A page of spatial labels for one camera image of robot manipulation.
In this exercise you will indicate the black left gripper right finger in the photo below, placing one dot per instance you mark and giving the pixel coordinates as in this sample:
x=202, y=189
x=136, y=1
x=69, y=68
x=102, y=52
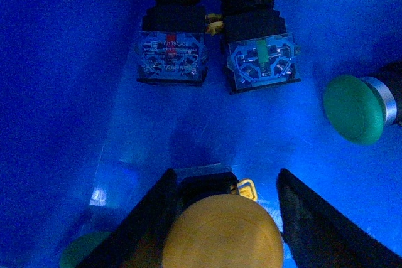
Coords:
x=318, y=235

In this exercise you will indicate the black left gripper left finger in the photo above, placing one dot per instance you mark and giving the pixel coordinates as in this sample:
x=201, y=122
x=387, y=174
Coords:
x=139, y=239

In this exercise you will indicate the yellow mushroom push button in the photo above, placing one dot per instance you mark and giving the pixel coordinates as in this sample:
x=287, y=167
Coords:
x=219, y=223

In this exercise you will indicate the blue plastic source bin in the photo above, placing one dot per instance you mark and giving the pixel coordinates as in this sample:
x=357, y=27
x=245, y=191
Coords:
x=82, y=139

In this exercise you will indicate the green push button lying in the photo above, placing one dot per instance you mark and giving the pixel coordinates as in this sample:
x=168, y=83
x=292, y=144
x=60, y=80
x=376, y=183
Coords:
x=360, y=108

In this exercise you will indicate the green push button left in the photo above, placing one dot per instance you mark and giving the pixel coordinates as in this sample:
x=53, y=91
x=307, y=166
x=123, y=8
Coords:
x=172, y=43

